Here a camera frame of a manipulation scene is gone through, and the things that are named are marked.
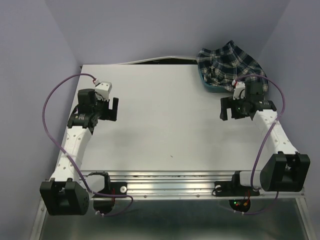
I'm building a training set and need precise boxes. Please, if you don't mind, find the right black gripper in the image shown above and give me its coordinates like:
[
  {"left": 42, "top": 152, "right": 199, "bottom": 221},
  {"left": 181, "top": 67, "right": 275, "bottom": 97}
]
[{"left": 219, "top": 95, "right": 250, "bottom": 121}]

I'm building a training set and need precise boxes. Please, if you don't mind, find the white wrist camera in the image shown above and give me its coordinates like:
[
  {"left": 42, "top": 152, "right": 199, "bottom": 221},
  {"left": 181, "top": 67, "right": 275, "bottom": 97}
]
[
  {"left": 232, "top": 80, "right": 246, "bottom": 100},
  {"left": 94, "top": 80, "right": 112, "bottom": 102}
]

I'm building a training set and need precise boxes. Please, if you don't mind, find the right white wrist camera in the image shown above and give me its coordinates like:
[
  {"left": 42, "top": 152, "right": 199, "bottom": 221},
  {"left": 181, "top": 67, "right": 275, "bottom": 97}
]
[{"left": 232, "top": 80, "right": 246, "bottom": 100}]

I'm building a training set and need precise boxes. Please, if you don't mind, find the navy plaid pleated skirt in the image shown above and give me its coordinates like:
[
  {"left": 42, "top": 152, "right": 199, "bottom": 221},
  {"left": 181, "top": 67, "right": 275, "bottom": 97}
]
[{"left": 196, "top": 40, "right": 267, "bottom": 93}]

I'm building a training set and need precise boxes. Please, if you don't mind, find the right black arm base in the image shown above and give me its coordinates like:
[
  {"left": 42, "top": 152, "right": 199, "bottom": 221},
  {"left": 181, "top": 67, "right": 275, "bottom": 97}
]
[{"left": 212, "top": 171, "right": 260, "bottom": 197}]

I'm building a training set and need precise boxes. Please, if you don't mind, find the aluminium rail frame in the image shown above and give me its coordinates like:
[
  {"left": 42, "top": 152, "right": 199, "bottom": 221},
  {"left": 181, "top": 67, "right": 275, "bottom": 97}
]
[{"left": 30, "top": 171, "right": 317, "bottom": 240}]

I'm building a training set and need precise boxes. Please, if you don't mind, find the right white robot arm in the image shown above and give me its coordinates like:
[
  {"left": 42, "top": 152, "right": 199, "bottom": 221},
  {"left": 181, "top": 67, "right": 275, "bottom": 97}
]
[{"left": 220, "top": 80, "right": 311, "bottom": 195}]

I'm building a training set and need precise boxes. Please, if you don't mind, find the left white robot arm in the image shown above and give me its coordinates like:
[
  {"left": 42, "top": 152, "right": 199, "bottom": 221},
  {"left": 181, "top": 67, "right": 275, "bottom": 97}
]
[{"left": 39, "top": 83, "right": 119, "bottom": 216}]

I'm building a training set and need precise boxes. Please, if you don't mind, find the teal plastic bin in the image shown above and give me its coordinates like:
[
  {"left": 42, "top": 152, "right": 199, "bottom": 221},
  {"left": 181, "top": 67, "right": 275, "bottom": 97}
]
[{"left": 197, "top": 66, "right": 231, "bottom": 93}]

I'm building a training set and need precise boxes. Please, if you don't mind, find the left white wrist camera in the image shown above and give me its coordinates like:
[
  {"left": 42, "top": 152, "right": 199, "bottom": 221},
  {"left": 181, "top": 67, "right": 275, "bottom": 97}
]
[{"left": 94, "top": 80, "right": 112, "bottom": 102}]

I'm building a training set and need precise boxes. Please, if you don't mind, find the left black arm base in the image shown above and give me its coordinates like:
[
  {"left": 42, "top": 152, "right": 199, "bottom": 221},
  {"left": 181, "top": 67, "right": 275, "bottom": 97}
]
[{"left": 84, "top": 171, "right": 128, "bottom": 198}]

